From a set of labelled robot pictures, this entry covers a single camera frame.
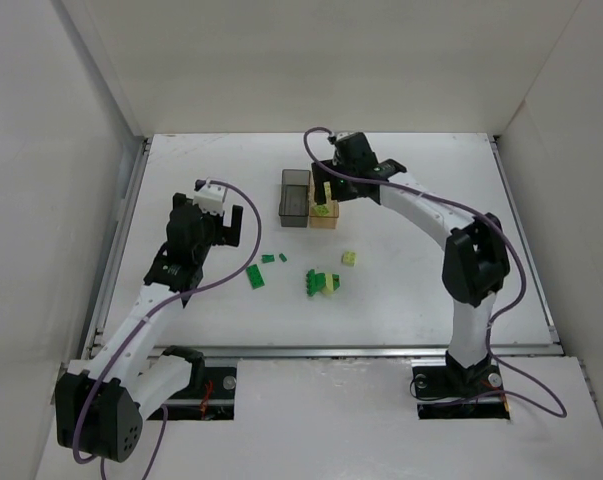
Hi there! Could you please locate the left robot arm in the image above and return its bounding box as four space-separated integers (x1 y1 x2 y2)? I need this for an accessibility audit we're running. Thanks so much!
54 182 243 463

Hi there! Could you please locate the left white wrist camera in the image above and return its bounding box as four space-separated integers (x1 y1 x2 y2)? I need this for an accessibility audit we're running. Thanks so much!
192 179 227 217

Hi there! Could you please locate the dark green flat lego plate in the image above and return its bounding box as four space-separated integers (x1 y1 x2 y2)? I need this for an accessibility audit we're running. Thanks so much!
245 264 265 289

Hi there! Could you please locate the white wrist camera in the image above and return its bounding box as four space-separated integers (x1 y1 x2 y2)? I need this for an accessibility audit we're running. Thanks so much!
192 179 227 217
328 132 353 150

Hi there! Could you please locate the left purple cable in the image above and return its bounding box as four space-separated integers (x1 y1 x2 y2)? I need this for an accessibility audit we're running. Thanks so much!
70 179 262 480

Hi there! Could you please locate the dark green studded lego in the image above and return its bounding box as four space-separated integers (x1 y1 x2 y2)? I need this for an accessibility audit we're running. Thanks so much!
305 269 325 297

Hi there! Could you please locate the orange transparent container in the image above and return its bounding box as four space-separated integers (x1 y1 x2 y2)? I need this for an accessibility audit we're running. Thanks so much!
308 174 339 230

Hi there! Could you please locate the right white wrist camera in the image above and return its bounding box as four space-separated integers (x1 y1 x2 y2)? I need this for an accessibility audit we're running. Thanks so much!
328 132 353 150

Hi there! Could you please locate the purple cable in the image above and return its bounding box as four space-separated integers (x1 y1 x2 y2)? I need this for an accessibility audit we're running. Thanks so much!
70 179 262 480
303 127 568 420

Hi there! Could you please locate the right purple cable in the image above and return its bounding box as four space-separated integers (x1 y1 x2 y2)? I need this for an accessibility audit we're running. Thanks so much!
303 127 568 420

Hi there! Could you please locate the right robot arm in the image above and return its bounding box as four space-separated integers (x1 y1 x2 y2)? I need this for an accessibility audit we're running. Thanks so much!
303 127 510 370

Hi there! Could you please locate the lime lego hollow brick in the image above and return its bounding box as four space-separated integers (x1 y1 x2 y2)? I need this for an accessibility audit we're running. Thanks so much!
313 204 332 217

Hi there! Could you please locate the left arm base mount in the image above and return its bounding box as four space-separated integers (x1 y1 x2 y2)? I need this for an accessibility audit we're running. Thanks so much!
133 346 237 421

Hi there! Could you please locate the aluminium rail front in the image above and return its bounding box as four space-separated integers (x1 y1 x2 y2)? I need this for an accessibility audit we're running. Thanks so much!
140 344 565 361

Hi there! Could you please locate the lime lego square brick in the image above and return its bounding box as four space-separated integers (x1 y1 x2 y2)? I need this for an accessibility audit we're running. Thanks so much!
342 251 357 267

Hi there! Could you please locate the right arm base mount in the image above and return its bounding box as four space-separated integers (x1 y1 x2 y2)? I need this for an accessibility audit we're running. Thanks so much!
410 364 510 420

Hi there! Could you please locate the grey transparent container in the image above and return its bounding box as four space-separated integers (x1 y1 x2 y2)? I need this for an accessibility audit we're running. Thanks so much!
278 169 311 228

